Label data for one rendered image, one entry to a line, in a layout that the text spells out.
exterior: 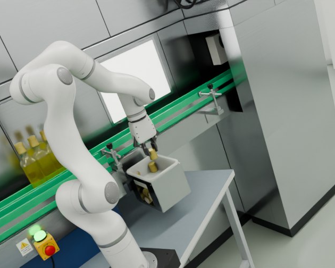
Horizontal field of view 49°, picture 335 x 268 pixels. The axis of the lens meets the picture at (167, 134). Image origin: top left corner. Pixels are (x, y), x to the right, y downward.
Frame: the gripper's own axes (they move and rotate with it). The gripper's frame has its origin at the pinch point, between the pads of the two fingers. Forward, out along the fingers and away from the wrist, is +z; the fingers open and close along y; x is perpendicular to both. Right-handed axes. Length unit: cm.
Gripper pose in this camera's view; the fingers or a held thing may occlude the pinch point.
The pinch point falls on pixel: (150, 149)
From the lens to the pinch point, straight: 162.1
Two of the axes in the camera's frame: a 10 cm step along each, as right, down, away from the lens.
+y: -7.5, 4.7, -4.6
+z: 3.4, 8.7, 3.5
